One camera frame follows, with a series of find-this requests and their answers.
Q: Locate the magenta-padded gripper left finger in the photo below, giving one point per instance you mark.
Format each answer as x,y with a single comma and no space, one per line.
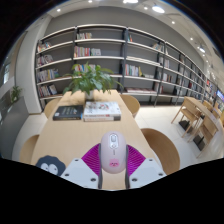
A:
77,171

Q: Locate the curved wooden chair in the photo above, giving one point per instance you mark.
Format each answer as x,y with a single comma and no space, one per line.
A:
130,104
28,149
51,107
161,150

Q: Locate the wooden tables and chairs group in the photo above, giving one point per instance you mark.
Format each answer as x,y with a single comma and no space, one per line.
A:
196,120

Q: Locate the grey bookshelf unit with books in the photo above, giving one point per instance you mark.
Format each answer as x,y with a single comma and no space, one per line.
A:
143,53

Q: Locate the white book red spine lettering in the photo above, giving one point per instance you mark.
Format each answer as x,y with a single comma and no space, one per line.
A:
101,118

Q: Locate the white illustrated book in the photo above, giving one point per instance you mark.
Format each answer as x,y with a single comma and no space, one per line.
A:
101,108

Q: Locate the pale pink computer mouse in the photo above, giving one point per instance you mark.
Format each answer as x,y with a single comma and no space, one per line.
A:
113,153

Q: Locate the dark cloud-shaped mouse pad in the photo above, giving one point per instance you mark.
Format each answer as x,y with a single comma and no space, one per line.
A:
50,165

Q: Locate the black book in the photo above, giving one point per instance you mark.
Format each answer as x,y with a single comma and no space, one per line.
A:
68,112

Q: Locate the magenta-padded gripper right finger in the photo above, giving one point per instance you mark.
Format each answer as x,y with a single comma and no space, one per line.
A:
148,171

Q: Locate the ceiling lights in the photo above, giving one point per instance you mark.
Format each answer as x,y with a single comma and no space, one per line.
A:
158,9

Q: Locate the green potted plant white pot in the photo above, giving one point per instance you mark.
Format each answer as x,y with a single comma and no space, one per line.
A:
91,80

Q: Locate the small green floor plant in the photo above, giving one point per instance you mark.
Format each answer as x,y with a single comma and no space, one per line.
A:
15,94

